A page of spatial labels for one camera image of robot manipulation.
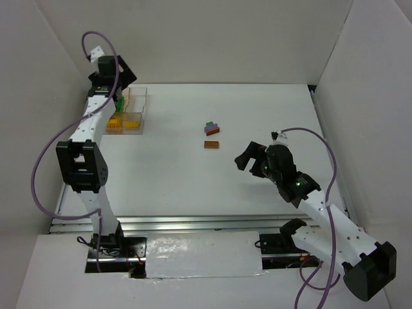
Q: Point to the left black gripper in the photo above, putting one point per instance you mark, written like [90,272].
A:
[119,97]

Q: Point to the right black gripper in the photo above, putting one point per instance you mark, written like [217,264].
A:
[257,163]

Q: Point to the green sloped lego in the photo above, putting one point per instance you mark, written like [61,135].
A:
[120,105]

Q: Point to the yellow orange rounded lego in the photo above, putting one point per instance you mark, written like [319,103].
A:
[114,125]

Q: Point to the yellow rectangular lego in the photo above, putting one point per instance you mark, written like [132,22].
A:
[131,124]

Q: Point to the purple brown green lego stack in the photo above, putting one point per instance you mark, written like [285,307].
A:
[210,126]

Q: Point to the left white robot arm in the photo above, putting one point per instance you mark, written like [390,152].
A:
[82,164]

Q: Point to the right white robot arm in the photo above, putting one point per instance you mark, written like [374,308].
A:
[365,265]

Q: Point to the clear compartment organizer tray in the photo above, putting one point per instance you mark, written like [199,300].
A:
[136,99]

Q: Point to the white taped cover plate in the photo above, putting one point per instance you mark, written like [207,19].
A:
[203,254]

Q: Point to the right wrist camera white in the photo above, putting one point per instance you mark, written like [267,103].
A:
[280,138]

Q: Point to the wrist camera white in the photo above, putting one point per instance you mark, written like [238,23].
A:
[95,54]
[280,138]

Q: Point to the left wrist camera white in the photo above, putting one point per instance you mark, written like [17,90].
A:
[95,54]

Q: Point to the right side aluminium rail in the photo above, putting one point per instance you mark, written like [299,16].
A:
[331,155]

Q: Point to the aluminium rail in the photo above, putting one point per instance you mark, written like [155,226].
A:
[169,224]
[331,155]
[60,206]

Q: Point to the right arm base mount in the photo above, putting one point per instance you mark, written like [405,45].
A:
[279,251]

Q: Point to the left side aluminium rail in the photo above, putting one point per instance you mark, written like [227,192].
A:
[60,206]

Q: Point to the aluminium front rail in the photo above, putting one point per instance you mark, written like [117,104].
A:
[169,224]

